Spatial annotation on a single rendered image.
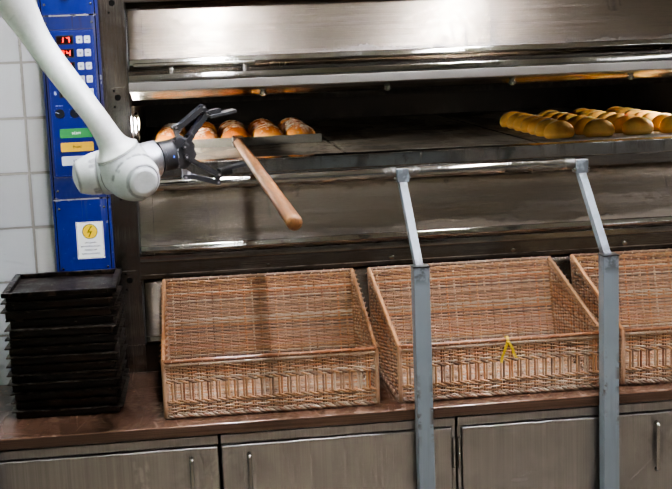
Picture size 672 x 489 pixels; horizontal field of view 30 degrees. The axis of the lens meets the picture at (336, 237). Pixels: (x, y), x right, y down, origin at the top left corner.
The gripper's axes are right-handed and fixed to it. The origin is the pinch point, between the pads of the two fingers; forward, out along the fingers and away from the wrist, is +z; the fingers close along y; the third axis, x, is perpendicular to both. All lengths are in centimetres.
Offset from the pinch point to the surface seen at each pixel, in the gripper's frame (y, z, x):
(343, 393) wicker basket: 68, 10, 16
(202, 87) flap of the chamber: -9.7, 5.2, -30.5
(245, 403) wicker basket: 65, -13, 7
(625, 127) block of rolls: 30, 133, -16
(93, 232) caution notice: 26, -27, -51
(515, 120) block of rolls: 29, 122, -58
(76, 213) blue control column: 20, -31, -53
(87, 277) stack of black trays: 34, -35, -38
